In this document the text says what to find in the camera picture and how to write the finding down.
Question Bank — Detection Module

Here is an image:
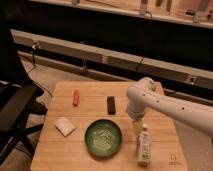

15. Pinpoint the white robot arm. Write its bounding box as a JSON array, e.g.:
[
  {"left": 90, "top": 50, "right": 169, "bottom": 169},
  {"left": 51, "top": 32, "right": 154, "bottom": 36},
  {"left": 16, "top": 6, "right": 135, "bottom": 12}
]
[{"left": 126, "top": 77, "right": 213, "bottom": 137}]

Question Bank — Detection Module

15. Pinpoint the green ceramic bowl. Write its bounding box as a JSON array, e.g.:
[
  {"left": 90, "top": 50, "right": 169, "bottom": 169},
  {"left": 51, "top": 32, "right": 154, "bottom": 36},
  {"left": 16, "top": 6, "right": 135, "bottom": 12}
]
[{"left": 84, "top": 119, "right": 123, "bottom": 158}]

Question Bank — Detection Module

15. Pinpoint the black rectangular block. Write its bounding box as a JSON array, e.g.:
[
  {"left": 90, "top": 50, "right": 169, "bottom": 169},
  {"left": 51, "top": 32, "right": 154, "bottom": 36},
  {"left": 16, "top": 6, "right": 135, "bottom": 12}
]
[{"left": 107, "top": 96, "right": 116, "bottom": 115}]

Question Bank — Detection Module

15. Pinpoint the white plastic bottle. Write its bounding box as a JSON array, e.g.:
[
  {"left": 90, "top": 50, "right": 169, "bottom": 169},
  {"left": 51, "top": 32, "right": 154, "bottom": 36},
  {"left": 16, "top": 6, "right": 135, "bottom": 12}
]
[{"left": 137, "top": 124, "right": 151, "bottom": 167}]

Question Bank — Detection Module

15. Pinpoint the white sponge block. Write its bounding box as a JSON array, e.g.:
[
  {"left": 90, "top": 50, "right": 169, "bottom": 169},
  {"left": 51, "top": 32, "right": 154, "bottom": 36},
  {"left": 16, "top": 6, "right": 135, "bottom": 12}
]
[{"left": 55, "top": 117, "right": 75, "bottom": 137}]

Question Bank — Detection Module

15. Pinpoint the black office chair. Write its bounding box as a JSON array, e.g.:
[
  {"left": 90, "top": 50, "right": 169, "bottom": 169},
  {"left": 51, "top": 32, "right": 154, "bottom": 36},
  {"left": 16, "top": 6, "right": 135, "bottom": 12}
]
[{"left": 0, "top": 19, "right": 47, "bottom": 165}]

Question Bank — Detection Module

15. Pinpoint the black hanging cable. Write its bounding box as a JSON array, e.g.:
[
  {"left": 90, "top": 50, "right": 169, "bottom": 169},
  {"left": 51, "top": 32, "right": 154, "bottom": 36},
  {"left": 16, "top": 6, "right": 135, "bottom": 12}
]
[{"left": 135, "top": 10, "right": 154, "bottom": 73}]

